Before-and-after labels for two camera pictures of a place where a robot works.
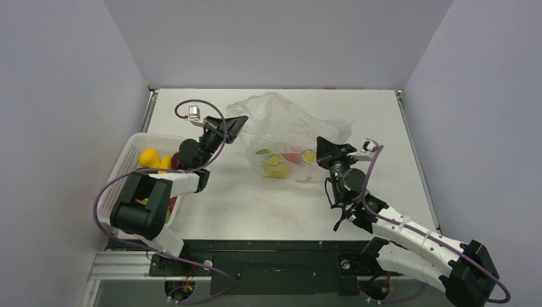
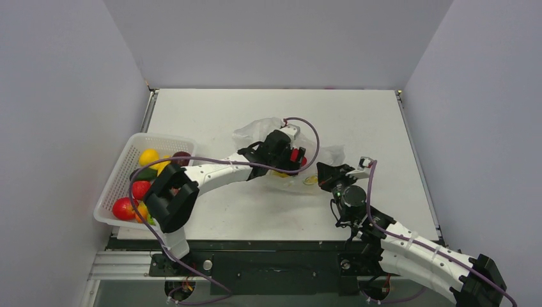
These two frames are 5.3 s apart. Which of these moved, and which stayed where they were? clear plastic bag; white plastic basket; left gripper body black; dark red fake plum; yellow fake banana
Moved: left gripper body black; clear plastic bag
Stayed: white plastic basket; dark red fake plum; yellow fake banana
